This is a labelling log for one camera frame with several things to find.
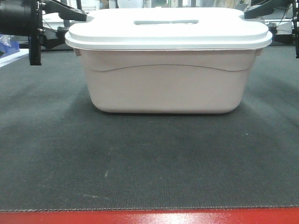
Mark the white plastic bin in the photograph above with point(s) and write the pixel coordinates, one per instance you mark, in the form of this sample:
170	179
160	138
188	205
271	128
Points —
167	81

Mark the white bin lid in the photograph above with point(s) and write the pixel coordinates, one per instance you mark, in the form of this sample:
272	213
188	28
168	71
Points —
181	28

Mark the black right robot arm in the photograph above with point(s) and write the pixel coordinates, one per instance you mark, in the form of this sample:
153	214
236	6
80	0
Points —
280	16

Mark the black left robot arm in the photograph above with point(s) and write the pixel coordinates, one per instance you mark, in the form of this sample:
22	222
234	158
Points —
25	18

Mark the dark grey table mat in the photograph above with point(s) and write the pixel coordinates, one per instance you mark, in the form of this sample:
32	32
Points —
58	152

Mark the blue crate far left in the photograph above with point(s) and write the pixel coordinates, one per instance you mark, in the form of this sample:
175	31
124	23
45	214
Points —
8	46

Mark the red table edge strip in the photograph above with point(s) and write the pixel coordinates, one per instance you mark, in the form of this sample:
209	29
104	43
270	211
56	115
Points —
234	216

